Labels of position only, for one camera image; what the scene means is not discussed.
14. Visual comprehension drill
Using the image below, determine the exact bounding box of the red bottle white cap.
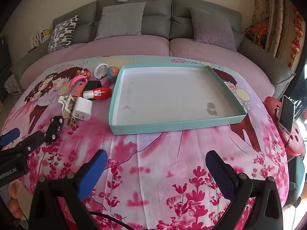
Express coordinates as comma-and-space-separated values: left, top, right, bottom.
83, 87, 112, 100

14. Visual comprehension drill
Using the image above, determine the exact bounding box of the black toy car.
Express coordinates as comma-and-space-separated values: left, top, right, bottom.
45, 116, 64, 144

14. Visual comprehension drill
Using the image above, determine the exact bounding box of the brown toy dog figure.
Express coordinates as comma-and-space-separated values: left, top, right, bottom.
77, 67, 92, 78

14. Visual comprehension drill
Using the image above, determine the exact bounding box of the black wall charger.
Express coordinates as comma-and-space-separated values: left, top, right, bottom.
86, 80, 102, 92

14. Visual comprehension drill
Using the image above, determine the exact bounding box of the orange patterned cloth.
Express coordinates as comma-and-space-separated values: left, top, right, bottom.
244, 20, 269, 49

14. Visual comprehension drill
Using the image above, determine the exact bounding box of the yellow printed book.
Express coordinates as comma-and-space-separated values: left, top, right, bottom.
40, 29, 52, 43

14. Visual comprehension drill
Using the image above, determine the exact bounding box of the blue orange plastic box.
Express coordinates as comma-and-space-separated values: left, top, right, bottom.
107, 66, 120, 81

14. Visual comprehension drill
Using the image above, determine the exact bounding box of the pink wrist watch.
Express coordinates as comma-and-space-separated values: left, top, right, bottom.
69, 74, 88, 89

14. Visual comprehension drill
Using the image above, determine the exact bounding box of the pink sofa cover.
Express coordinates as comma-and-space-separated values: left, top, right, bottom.
19, 34, 275, 94

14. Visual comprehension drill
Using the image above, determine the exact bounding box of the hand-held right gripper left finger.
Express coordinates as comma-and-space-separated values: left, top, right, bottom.
28, 149, 108, 230

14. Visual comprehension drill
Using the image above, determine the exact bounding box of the person's left hand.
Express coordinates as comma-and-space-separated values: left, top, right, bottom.
8, 181, 24, 219

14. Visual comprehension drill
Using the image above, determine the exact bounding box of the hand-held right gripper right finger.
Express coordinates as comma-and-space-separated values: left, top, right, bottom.
205, 150, 284, 230

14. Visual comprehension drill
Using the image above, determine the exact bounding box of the white lace covered box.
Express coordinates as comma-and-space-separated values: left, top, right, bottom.
5, 75, 23, 94

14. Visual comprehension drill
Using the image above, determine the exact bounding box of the cream hair claw clip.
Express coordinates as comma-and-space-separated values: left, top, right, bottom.
58, 95, 78, 118

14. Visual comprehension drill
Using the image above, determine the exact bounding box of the patterned hair clip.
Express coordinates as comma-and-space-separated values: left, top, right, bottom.
67, 115, 79, 128

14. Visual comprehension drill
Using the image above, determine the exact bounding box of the black cable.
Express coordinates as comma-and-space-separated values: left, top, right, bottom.
88, 211, 135, 230

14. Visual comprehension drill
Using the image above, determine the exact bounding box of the black white patterned pillow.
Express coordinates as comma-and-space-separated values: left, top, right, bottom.
47, 15, 79, 54

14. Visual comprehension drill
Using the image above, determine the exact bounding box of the smartphone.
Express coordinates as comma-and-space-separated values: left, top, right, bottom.
278, 95, 295, 128

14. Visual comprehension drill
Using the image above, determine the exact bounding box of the purple grey pillow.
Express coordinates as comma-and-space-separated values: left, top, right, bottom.
189, 7, 238, 52

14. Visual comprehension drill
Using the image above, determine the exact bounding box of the white wrist watch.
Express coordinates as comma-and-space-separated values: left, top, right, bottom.
94, 62, 109, 79

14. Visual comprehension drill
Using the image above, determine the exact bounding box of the dark cabinet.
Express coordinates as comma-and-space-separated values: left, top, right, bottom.
0, 36, 12, 101

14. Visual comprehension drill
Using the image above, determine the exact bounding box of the teal cardboard tray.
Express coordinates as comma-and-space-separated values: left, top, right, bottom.
108, 62, 247, 135

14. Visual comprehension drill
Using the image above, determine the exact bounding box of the orange plastic tool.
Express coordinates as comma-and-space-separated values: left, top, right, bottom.
70, 81, 87, 98

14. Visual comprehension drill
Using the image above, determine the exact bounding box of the beige patterned curtain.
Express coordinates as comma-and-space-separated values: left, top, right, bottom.
245, 0, 307, 66

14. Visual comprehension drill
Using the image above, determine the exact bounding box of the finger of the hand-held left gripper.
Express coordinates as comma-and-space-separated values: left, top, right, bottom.
0, 128, 21, 147
0, 131, 46, 161

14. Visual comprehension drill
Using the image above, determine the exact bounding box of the grey sofa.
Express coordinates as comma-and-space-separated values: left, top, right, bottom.
10, 0, 296, 99

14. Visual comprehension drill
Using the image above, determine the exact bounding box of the printed blanket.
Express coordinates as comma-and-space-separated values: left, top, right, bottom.
0, 55, 289, 230

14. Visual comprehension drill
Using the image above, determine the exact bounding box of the red round stool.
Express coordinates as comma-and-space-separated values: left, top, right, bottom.
264, 96, 305, 157

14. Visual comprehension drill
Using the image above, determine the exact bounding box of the white photo frame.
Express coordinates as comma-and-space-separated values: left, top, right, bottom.
30, 34, 42, 47

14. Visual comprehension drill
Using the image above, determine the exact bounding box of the white wall charger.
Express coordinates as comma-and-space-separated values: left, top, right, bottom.
73, 97, 93, 121

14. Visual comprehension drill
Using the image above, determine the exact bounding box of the teal stool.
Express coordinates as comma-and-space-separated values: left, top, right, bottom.
287, 157, 306, 207

